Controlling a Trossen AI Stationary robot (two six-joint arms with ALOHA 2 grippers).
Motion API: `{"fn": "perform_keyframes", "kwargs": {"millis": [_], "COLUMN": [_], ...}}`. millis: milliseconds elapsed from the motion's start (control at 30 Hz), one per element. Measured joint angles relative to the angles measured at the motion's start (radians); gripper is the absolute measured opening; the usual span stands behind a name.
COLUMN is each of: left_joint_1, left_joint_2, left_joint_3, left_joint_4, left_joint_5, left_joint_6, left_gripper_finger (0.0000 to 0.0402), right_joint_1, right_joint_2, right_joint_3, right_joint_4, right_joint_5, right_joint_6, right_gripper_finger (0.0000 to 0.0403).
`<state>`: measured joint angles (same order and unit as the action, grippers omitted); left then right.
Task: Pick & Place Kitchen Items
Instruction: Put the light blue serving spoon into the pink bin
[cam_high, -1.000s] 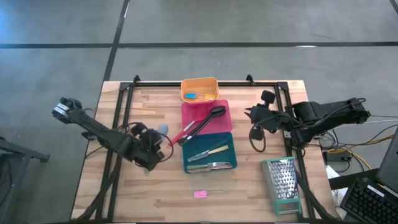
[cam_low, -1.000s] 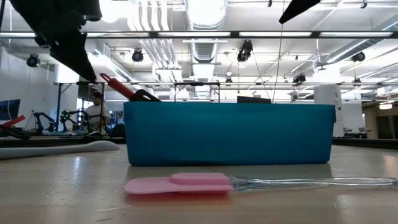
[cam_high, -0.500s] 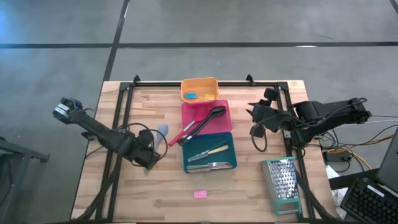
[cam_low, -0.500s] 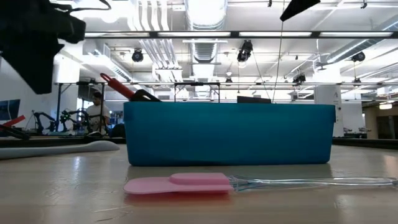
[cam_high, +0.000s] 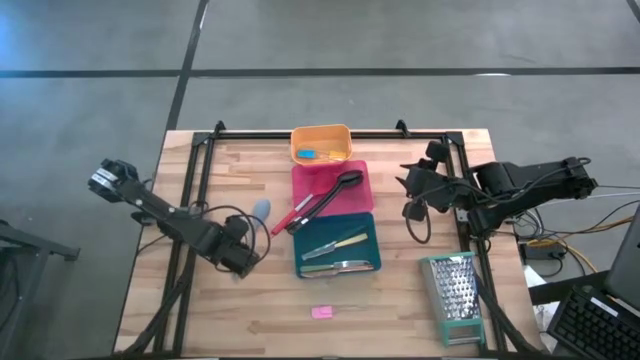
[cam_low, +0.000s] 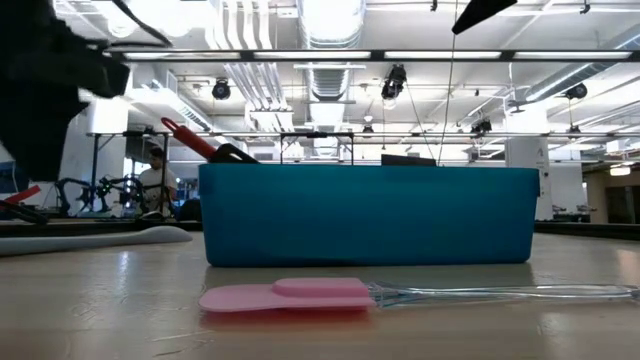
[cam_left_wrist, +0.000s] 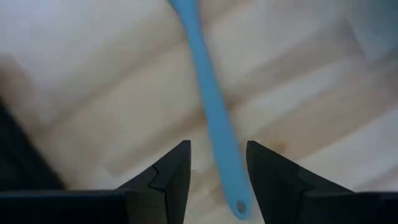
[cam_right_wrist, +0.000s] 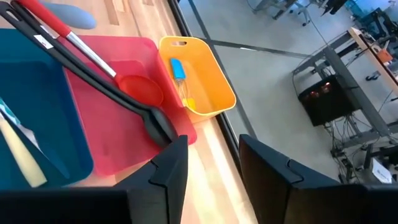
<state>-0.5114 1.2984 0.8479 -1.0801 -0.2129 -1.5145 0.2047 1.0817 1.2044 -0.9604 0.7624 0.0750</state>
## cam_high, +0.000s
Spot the cream handled knife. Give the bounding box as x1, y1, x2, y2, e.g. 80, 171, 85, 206
301, 232, 370, 262

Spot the pink plastic bin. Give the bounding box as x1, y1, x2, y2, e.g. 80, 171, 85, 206
291, 159, 375, 219

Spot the orange plastic bin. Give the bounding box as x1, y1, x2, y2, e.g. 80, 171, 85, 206
289, 123, 354, 167

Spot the teal framed metal grater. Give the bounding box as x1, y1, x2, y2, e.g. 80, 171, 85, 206
418, 251, 487, 348

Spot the black keyboard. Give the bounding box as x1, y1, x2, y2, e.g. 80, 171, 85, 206
547, 284, 640, 360

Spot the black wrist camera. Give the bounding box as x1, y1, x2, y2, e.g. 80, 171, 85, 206
224, 214, 251, 237
425, 140, 451, 163

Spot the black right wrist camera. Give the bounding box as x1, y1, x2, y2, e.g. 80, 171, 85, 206
425, 140, 451, 163

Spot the grey spoon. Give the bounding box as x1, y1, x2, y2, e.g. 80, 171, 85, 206
230, 198, 273, 283

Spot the pink spatula clear handle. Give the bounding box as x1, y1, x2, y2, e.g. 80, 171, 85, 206
310, 304, 361, 321

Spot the black operator desk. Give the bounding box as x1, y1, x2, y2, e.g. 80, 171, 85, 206
528, 269, 614, 306

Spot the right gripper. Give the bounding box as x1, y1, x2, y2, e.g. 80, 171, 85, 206
394, 160, 459, 214

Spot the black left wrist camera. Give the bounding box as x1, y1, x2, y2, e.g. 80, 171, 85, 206
224, 214, 251, 237

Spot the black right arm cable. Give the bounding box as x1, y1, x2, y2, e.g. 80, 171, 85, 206
402, 198, 432, 245

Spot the white paper sheet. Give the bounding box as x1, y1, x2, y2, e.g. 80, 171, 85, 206
524, 267, 551, 346

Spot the green handled knife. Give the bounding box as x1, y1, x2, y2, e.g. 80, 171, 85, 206
299, 259, 361, 275

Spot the white floor cable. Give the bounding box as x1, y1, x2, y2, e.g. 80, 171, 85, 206
594, 191, 640, 202

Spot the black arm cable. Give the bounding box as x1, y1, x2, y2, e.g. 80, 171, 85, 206
197, 203, 273, 274
402, 198, 432, 245

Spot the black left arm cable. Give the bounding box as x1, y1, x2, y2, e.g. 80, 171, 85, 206
197, 203, 273, 274

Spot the yellow floor cable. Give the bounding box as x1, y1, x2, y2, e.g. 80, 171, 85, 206
527, 214, 640, 274

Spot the black aluminium rig frame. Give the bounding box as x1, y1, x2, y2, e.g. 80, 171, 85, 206
117, 119, 544, 359

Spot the red spoon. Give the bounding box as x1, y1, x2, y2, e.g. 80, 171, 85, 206
269, 182, 329, 237

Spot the black serving spoon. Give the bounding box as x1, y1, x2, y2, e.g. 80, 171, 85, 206
285, 172, 362, 236

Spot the teal plastic bin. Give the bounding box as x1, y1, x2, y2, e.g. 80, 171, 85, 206
292, 211, 383, 279

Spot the black power box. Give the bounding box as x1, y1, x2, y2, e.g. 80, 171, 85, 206
518, 239, 569, 261

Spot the computer monitor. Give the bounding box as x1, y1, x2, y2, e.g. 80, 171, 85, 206
604, 204, 640, 311

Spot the black floor stand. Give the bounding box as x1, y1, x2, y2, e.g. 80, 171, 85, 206
0, 214, 81, 360

